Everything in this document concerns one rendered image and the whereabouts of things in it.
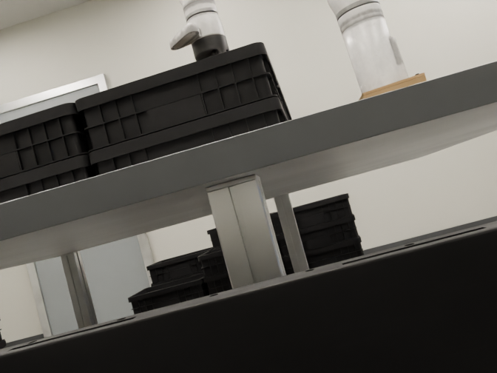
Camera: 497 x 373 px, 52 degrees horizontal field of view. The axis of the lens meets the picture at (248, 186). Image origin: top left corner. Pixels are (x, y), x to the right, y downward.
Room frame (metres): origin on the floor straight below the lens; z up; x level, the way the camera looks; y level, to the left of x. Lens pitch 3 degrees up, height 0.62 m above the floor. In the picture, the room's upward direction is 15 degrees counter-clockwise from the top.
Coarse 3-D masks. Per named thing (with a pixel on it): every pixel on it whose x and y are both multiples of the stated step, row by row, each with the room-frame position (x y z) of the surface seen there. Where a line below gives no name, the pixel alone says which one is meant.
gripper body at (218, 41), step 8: (200, 40) 1.02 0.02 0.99; (208, 40) 1.01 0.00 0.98; (216, 40) 1.02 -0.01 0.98; (224, 40) 1.03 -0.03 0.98; (192, 48) 1.04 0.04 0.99; (200, 48) 1.02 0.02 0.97; (208, 48) 1.01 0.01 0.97; (216, 48) 1.02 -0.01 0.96; (224, 48) 1.03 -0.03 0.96; (200, 56) 1.03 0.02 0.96; (208, 56) 1.04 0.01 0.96
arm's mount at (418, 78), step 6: (408, 78) 0.98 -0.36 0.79; (414, 78) 0.98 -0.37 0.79; (420, 78) 0.98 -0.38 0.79; (426, 78) 0.98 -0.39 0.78; (390, 84) 0.99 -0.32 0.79; (396, 84) 0.99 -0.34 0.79; (402, 84) 0.98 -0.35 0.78; (408, 84) 0.98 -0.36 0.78; (372, 90) 0.99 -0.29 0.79; (378, 90) 0.99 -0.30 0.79; (384, 90) 0.99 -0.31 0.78; (390, 90) 0.99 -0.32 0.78; (366, 96) 0.99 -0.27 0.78
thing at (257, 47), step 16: (240, 48) 0.95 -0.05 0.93; (256, 48) 0.94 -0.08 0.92; (192, 64) 0.96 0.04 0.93; (208, 64) 0.95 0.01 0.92; (224, 64) 0.95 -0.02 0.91; (144, 80) 0.97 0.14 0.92; (160, 80) 0.97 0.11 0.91; (176, 80) 0.97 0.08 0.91; (96, 96) 0.99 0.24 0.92; (112, 96) 0.98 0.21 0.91; (80, 112) 1.01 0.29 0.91
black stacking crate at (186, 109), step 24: (216, 72) 0.97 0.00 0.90; (240, 72) 0.96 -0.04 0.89; (264, 72) 0.96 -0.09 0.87; (144, 96) 0.99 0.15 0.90; (168, 96) 0.98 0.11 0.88; (192, 96) 0.97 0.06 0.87; (216, 96) 0.97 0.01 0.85; (240, 96) 0.96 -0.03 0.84; (264, 96) 0.95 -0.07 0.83; (96, 120) 1.00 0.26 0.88; (120, 120) 0.99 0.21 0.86; (144, 120) 0.99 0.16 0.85; (168, 120) 0.97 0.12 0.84; (192, 120) 0.97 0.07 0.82; (96, 144) 1.00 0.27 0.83
